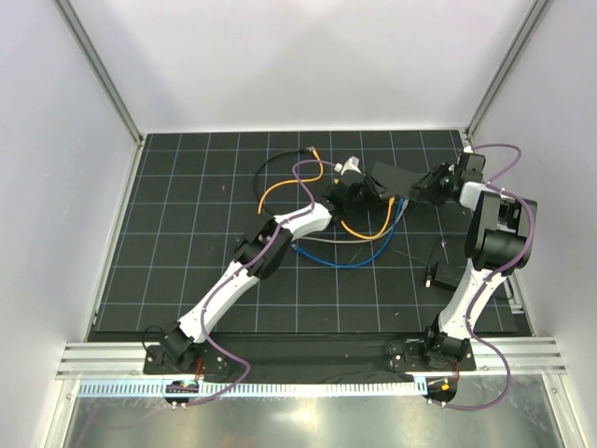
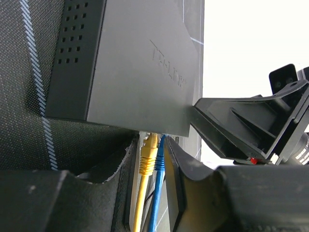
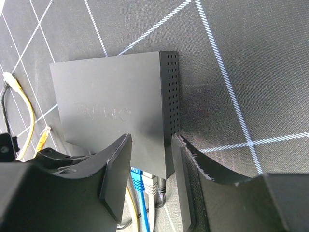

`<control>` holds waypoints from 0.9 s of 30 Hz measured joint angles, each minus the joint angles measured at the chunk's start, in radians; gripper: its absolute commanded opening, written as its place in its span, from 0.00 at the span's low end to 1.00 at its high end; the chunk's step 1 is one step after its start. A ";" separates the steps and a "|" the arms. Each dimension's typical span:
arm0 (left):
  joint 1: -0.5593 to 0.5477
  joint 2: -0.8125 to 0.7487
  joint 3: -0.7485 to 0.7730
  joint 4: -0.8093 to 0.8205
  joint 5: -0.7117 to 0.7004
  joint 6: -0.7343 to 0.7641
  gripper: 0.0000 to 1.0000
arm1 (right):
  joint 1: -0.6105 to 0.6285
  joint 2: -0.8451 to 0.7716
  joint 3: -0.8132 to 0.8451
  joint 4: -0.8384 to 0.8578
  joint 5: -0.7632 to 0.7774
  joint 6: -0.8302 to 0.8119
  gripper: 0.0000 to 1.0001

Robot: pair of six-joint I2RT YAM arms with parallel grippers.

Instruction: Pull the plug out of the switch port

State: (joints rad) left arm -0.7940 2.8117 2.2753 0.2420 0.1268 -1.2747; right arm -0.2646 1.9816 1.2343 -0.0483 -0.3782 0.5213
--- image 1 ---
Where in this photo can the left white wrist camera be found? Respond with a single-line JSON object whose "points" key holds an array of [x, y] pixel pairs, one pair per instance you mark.
{"points": [[351, 166]]}

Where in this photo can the black grid mat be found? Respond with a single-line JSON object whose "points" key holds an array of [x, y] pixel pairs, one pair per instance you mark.
{"points": [[191, 196]]}

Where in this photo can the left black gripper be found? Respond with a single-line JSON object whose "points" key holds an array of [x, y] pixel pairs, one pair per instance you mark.
{"points": [[374, 190]]}

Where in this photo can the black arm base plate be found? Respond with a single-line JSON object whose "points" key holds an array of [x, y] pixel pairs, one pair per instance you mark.
{"points": [[338, 358]]}

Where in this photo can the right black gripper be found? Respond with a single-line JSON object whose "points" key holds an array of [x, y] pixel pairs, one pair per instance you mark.
{"points": [[429, 183]]}

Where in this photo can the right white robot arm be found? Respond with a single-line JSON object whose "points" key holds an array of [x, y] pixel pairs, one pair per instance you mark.
{"points": [[499, 242]]}

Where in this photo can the left aluminium frame post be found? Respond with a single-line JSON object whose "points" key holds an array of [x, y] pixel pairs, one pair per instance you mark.
{"points": [[94, 60]]}

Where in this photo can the aluminium front rail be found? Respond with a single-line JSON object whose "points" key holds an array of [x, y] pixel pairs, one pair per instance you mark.
{"points": [[525, 355]]}

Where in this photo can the black power adapter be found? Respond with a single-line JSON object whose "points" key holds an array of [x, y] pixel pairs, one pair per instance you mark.
{"points": [[443, 276]]}

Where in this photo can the right aluminium frame post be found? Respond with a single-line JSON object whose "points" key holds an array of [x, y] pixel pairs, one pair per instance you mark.
{"points": [[530, 23]]}

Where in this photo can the slotted cable duct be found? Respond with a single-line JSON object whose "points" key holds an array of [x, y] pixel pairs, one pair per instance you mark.
{"points": [[163, 388]]}

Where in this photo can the aluminium frame post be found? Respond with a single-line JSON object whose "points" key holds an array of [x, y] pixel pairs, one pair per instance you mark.
{"points": [[530, 23], [94, 60]]}

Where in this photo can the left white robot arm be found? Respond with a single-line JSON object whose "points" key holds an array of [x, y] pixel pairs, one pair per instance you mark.
{"points": [[260, 253]]}

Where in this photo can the black network switch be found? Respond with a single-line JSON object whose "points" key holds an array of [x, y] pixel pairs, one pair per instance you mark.
{"points": [[399, 180]]}

